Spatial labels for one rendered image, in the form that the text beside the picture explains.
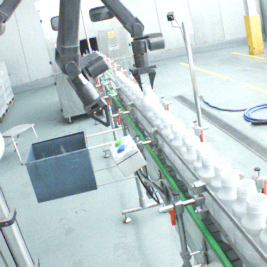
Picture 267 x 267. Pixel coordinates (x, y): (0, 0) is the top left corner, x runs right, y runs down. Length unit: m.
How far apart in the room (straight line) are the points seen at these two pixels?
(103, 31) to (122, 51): 0.45
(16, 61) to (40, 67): 0.82
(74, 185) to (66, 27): 0.95
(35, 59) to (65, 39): 10.42
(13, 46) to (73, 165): 9.90
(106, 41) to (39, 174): 4.32
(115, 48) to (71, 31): 4.88
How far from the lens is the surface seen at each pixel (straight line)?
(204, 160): 0.82
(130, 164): 1.09
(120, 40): 5.89
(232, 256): 0.77
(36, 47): 11.40
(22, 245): 1.34
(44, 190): 1.77
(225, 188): 0.73
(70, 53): 1.02
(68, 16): 0.99
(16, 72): 11.53
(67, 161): 1.71
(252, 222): 0.64
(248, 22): 9.92
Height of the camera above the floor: 1.49
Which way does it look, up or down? 18 degrees down
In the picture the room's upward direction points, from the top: 12 degrees counter-clockwise
